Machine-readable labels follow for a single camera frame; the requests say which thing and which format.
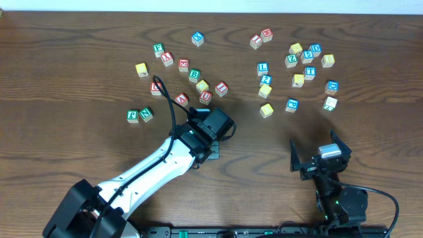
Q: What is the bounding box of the green F block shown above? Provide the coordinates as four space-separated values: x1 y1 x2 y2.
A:
153 43 165 58

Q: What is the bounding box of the red X block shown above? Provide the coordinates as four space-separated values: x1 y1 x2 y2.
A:
161 52 174 67

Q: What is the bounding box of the red A block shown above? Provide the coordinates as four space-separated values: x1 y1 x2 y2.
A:
174 93 189 107

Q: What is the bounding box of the red E block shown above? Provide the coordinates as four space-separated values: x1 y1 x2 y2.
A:
178 58 189 72

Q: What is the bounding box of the blue 2 block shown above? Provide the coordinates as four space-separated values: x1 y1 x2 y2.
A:
259 75 272 87

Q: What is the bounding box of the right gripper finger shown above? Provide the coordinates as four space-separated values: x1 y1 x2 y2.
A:
330 130 352 155
289 140 301 172

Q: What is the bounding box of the green N block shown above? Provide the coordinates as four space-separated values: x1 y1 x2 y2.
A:
139 107 153 122

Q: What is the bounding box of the blue T block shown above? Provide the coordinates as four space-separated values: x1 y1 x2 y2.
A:
303 66 317 81

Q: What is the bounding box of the red U block centre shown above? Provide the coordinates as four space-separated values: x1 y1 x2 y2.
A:
199 91 212 105

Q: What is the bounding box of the blue P block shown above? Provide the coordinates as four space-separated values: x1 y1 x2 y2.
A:
286 99 299 112

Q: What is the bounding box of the yellow block centre left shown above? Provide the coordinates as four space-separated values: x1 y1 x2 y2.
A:
196 80 209 93

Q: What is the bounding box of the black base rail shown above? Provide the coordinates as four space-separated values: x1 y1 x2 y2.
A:
139 223 390 238

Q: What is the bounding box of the blue D block right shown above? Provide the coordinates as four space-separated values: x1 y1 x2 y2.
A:
325 81 339 95

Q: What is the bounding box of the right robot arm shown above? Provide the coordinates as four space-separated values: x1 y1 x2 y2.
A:
290 131 368 237

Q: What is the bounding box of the red I block left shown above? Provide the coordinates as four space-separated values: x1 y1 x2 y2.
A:
215 81 229 97

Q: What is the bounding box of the yellow S block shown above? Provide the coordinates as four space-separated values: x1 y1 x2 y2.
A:
258 84 272 99

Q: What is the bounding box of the red i block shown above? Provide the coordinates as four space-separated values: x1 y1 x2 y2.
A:
250 34 262 50
215 81 229 97

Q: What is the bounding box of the red u block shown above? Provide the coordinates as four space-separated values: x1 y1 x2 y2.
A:
199 91 212 105
150 83 163 96

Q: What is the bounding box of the yellow block under T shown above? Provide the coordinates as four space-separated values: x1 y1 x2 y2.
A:
292 74 305 87

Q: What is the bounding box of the blue X block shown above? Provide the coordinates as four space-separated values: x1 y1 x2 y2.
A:
191 32 204 47

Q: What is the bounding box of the green B block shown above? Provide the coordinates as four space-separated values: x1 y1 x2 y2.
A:
188 69 201 83

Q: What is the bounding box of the blue 5 block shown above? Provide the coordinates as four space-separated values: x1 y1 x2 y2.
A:
300 50 314 64

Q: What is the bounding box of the red W block top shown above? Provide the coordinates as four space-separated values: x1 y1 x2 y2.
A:
260 28 274 42

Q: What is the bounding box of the green 7 block tipped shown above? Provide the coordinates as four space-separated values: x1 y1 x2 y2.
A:
323 97 338 111

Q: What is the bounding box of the red I block top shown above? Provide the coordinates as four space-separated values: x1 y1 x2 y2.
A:
250 34 262 50

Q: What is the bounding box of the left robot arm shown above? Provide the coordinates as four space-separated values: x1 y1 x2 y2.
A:
42 108 236 238

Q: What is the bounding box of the blue d block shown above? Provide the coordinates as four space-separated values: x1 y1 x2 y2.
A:
309 44 322 58
325 81 339 95

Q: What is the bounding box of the yellow block far left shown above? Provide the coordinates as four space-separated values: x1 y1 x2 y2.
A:
135 63 149 77

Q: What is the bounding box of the green J block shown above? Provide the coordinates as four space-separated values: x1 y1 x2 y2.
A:
127 110 139 124

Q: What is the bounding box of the blue D block top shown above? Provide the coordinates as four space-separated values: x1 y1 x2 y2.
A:
309 44 322 58

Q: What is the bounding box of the yellow 8 block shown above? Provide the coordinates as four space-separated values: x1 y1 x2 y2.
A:
321 54 335 68

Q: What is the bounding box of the red U block left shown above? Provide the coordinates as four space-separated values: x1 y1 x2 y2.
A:
150 83 163 96

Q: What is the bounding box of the yellow O block right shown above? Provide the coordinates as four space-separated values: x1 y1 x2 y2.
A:
260 103 274 118

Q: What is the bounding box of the blue L block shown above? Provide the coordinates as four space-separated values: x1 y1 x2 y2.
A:
257 62 269 76

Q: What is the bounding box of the green Z block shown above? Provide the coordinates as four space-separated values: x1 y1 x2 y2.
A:
285 54 298 68

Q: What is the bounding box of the yellow block top right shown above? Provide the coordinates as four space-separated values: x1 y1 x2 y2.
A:
289 43 303 56

